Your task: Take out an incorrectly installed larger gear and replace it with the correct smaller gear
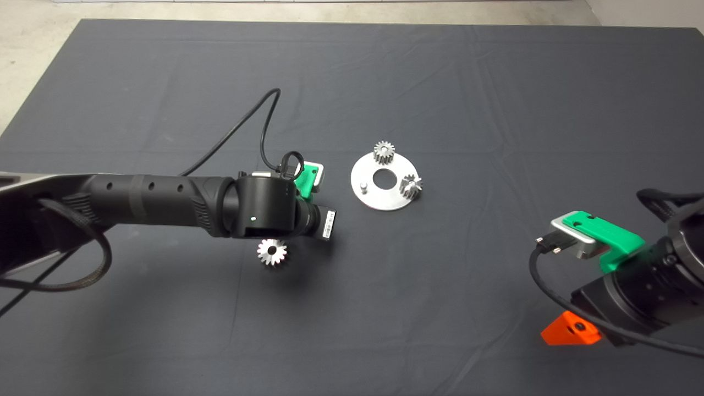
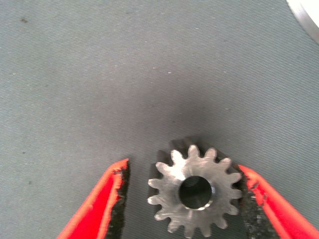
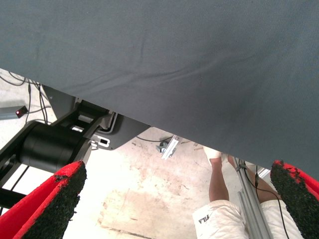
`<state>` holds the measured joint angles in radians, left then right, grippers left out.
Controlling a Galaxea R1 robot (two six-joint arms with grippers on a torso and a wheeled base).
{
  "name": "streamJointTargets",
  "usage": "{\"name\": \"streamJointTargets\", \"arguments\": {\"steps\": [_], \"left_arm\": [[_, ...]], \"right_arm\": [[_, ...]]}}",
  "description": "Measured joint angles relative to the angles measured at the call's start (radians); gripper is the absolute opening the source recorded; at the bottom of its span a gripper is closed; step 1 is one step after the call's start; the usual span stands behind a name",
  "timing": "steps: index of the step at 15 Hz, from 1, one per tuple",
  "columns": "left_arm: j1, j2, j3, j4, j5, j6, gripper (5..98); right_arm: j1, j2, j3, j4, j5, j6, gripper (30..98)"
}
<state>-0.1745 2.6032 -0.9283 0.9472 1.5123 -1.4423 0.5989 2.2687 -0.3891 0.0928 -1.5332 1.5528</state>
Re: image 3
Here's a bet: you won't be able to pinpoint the dark grey panel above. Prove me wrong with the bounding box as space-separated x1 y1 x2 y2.
41 84 152 151

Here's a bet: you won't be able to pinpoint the black cable on table leg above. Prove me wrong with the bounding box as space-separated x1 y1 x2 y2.
236 159 291 239

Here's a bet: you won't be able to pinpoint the grey bar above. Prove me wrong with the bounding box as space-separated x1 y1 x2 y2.
0 107 18 120

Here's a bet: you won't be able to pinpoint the aluminium profile table leg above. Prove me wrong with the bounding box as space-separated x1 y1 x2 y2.
228 154 275 239

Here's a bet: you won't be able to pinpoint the white shorts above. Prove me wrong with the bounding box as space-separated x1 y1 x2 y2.
191 199 304 239

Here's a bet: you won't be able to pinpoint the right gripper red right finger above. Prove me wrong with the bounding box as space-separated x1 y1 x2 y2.
270 159 319 239

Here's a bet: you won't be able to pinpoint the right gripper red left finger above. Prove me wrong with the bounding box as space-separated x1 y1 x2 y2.
0 160 88 239

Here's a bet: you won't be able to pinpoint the dark grey table cloth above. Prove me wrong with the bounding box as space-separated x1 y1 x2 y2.
0 0 319 180

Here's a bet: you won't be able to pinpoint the thin black floor cable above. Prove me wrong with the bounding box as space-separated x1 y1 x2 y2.
24 79 33 124
136 135 174 143

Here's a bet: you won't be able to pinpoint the white sock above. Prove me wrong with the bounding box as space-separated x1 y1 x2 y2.
202 145 222 160

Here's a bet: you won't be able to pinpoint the person's bare leg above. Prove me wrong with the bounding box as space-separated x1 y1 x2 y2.
208 156 230 203
249 169 284 204

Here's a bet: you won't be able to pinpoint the black frame with cylinder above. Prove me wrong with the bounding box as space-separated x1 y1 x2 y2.
0 99 118 212

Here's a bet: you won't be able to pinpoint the small black box, red light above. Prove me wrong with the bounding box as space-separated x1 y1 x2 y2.
14 105 28 119

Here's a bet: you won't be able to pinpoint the short aluminium profile piece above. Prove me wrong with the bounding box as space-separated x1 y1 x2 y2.
161 135 180 160

